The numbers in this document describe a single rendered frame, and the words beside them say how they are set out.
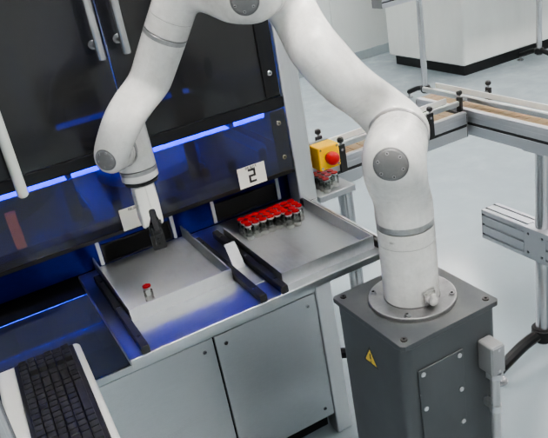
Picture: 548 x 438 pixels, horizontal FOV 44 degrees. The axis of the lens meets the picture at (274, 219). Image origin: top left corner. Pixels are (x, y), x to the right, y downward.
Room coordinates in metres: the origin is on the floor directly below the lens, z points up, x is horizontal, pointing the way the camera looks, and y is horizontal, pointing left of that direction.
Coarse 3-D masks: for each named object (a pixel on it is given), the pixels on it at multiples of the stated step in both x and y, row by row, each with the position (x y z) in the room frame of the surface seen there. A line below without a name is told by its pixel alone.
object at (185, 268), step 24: (192, 240) 1.67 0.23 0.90; (96, 264) 1.61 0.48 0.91; (120, 264) 1.64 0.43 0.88; (144, 264) 1.62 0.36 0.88; (168, 264) 1.59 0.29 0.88; (192, 264) 1.56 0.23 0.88; (216, 264) 1.53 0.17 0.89; (120, 288) 1.51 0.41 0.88; (168, 288) 1.46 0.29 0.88; (192, 288) 1.40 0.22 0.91; (216, 288) 1.42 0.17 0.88; (144, 312) 1.35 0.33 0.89
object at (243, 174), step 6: (246, 168) 1.76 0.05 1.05; (258, 168) 1.77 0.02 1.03; (264, 168) 1.78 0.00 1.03; (240, 174) 1.75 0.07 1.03; (246, 174) 1.76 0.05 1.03; (258, 174) 1.77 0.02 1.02; (264, 174) 1.78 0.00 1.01; (240, 180) 1.75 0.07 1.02; (246, 180) 1.76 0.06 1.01; (258, 180) 1.77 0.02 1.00; (264, 180) 1.78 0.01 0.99; (240, 186) 1.75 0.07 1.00; (246, 186) 1.75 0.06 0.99
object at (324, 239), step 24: (312, 216) 1.72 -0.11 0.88; (336, 216) 1.63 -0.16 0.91; (240, 240) 1.59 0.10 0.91; (264, 240) 1.63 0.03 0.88; (288, 240) 1.60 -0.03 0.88; (312, 240) 1.58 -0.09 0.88; (336, 240) 1.55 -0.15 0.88; (360, 240) 1.47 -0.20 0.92; (264, 264) 1.46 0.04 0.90; (288, 264) 1.47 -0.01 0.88; (312, 264) 1.41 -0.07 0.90
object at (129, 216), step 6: (120, 210) 1.61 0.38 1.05; (126, 210) 1.62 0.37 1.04; (132, 210) 1.62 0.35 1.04; (120, 216) 1.61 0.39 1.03; (126, 216) 1.61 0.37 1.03; (132, 216) 1.62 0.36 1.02; (126, 222) 1.61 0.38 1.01; (132, 222) 1.62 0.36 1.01; (138, 222) 1.62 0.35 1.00; (126, 228) 1.61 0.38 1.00; (132, 228) 1.62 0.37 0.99
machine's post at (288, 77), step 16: (272, 32) 1.82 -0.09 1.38; (288, 64) 1.83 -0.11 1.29; (288, 80) 1.83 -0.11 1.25; (288, 96) 1.83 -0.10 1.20; (288, 112) 1.82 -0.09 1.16; (288, 128) 1.82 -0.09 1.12; (304, 128) 1.84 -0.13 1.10; (304, 144) 1.84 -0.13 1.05; (304, 160) 1.83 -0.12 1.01; (288, 176) 1.87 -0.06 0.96; (304, 176) 1.83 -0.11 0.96; (304, 192) 1.83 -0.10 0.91; (320, 288) 1.83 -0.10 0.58; (320, 304) 1.82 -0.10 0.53; (320, 320) 1.82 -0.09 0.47; (336, 336) 1.84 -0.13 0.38; (336, 352) 1.84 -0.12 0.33; (336, 368) 1.83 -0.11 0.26; (336, 384) 1.83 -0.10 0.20; (336, 400) 1.82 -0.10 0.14; (336, 416) 1.82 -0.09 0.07
